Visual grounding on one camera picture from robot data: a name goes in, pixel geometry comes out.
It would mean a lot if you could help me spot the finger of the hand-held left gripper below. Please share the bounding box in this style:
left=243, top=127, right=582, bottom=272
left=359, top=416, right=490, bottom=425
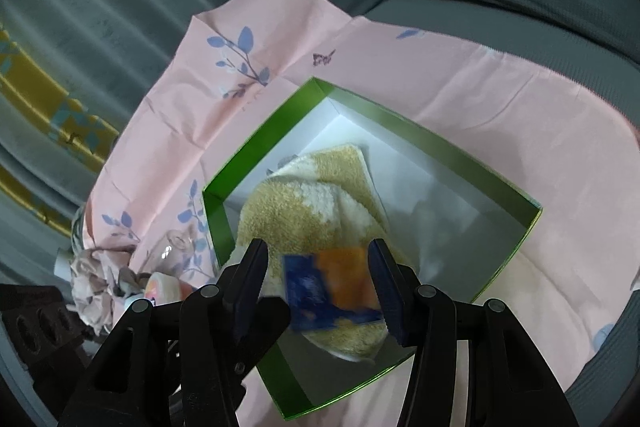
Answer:
left=231, top=298, right=293, bottom=389

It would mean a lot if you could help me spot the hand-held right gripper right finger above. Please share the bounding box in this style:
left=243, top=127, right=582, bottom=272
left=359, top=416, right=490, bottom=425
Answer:
left=367, top=238, right=581, bottom=427

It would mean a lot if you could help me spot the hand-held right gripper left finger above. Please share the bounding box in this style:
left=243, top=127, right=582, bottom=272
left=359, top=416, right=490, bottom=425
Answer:
left=59, top=238, right=271, bottom=427

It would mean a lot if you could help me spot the blue and orange tissue pack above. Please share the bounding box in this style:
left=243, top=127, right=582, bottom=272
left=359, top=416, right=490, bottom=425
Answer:
left=282, top=247, right=386, bottom=334

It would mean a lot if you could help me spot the yellow and white fleece towel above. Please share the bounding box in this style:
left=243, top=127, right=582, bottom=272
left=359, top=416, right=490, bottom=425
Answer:
left=227, top=143, right=418, bottom=363

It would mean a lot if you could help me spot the green cardboard box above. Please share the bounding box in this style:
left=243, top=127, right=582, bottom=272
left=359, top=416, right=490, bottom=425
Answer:
left=201, top=77, right=543, bottom=423

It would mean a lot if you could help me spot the white cylinder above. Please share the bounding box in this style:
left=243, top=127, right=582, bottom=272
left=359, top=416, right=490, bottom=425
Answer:
left=54, top=247, right=73, bottom=278

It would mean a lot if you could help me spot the beige crumpled cloth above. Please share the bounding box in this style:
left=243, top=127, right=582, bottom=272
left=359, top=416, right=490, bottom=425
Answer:
left=70, top=247, right=146, bottom=338

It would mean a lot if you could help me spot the pink printed bed sheet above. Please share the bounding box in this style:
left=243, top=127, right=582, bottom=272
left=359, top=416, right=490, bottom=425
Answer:
left=75, top=0, right=640, bottom=427

